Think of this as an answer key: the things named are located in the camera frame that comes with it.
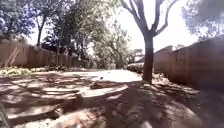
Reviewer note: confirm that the bare forked tree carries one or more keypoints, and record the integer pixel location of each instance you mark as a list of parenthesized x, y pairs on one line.
[(148, 60)]

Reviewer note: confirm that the brown dirt path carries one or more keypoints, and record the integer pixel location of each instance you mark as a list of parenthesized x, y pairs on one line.
[(116, 100)]

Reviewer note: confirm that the brown brick wall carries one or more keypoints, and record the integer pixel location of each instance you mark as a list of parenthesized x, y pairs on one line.
[(20, 55), (196, 63)]

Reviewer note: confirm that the leafy tree behind wall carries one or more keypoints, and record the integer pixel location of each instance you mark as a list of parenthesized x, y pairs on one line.
[(203, 16)]

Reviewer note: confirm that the strip of pale grass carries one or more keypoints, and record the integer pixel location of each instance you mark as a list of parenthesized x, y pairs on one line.
[(13, 71)]

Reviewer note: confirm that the row of leafy trees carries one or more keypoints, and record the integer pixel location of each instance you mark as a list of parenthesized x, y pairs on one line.
[(73, 30)]

